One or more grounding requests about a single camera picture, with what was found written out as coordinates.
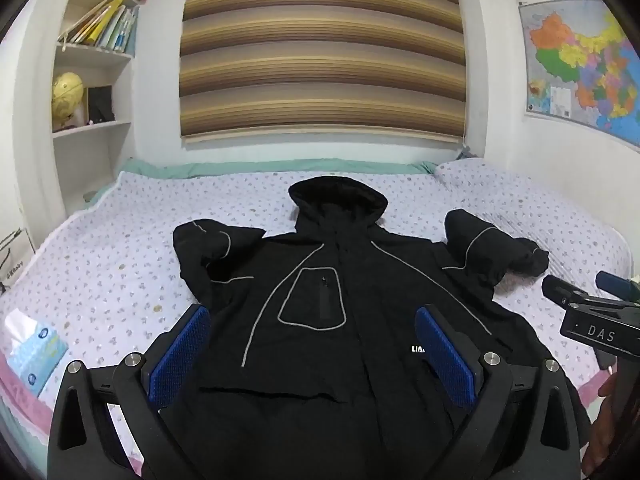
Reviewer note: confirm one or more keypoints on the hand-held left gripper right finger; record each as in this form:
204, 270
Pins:
445, 355

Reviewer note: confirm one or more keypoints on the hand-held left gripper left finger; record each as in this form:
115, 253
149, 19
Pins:
180, 355

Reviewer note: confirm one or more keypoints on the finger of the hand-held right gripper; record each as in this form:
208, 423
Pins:
617, 285
560, 287

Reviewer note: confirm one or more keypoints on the black hooded jacket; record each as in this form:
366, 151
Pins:
320, 410

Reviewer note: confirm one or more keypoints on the person's right hand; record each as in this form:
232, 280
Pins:
602, 420

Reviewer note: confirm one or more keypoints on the bed with dotted sheet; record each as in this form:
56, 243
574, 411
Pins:
110, 260

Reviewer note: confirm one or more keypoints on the blue tissue box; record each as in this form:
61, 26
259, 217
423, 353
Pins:
37, 350

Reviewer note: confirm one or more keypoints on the pink blanket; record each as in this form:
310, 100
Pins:
30, 410

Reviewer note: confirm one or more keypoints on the green bed sheet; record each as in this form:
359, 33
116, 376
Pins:
200, 166

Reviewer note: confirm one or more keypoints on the white printed bag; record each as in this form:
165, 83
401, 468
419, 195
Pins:
12, 260

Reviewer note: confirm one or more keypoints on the white bookshelf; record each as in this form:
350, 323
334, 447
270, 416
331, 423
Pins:
95, 160

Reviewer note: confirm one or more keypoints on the yellow globe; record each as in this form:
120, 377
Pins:
67, 95

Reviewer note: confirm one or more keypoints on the striped brown roller blind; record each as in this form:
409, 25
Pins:
320, 50

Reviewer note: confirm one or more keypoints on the row of leaning thin books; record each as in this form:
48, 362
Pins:
102, 25

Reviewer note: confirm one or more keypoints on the colourful wall map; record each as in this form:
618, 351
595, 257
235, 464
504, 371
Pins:
580, 60

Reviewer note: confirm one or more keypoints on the black picture frame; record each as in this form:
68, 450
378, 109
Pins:
100, 102

